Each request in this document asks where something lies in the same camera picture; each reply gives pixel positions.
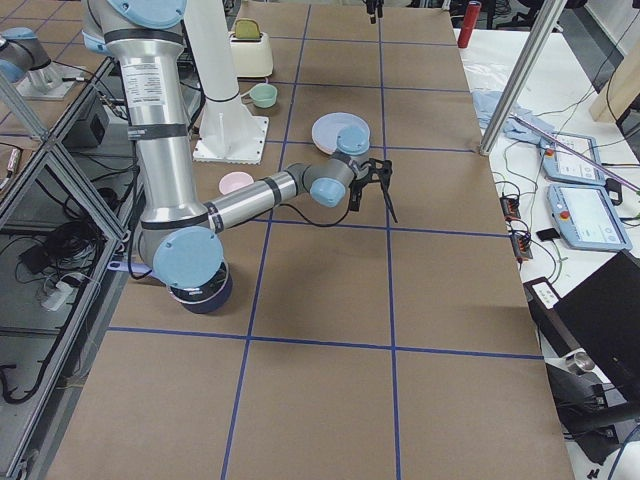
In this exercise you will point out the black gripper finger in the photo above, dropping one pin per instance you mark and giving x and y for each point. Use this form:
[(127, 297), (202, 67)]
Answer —
[(374, 9), (354, 202)]

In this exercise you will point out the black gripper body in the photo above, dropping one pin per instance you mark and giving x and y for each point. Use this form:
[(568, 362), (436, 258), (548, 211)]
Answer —
[(368, 172)]

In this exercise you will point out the light blue plate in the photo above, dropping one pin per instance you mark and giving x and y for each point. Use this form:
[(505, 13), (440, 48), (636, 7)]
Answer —
[(326, 128)]

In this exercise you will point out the pink plate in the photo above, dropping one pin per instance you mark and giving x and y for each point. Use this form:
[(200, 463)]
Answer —
[(326, 148)]

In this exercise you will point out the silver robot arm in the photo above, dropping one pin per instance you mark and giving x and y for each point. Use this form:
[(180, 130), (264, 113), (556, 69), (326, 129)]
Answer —
[(179, 232)]

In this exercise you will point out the red cylinder bottle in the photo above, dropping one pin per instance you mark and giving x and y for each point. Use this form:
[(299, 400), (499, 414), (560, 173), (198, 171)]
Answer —
[(470, 18)]

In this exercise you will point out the pink bowl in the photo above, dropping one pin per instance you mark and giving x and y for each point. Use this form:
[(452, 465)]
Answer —
[(234, 181)]

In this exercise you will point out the cream toaster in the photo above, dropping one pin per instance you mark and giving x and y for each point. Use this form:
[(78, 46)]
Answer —
[(251, 49)]

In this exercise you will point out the green bowl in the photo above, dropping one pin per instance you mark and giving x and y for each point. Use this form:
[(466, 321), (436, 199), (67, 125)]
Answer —
[(263, 95)]

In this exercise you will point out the upper teach pendant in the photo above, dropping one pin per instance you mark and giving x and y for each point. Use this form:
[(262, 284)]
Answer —
[(562, 166)]

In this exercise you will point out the teach pendant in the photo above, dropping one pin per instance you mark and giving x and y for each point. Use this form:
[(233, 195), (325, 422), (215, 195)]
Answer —
[(586, 219), (562, 166)]

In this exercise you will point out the dark pot with glass lid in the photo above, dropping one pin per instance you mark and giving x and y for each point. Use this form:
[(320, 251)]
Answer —
[(202, 300)]

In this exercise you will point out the lower teach pendant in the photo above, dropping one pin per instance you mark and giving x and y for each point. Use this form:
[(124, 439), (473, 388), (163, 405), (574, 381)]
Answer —
[(586, 219)]

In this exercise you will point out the white power strip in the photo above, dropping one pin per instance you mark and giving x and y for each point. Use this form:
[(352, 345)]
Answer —
[(545, 293)]

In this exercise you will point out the black laptop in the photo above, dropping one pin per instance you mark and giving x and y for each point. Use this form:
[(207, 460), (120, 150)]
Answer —
[(600, 316)]

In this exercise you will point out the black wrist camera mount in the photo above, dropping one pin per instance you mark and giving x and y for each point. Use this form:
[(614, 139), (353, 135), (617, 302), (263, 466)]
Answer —
[(381, 170)]

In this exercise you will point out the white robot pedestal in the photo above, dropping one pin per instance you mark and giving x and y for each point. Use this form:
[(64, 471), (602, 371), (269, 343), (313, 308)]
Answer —
[(228, 132)]

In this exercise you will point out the aluminium frame post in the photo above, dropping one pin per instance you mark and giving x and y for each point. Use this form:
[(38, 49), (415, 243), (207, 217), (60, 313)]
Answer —
[(536, 40)]

